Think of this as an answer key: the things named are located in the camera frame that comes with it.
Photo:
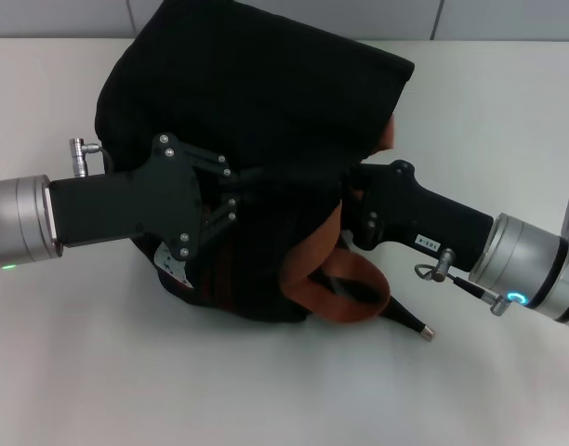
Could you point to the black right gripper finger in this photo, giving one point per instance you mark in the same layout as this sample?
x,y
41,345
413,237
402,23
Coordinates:
x,y
375,179

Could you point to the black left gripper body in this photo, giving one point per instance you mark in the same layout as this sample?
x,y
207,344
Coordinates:
x,y
112,209

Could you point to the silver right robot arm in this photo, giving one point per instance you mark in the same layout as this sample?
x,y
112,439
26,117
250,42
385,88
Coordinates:
x,y
526,265

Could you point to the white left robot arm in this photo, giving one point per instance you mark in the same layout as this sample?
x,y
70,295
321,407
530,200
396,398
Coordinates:
x,y
19,218

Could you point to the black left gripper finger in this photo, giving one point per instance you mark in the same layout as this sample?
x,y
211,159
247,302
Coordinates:
x,y
210,162
219,220

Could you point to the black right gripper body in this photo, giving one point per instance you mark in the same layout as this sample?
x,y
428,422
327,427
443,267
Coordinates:
x,y
428,218

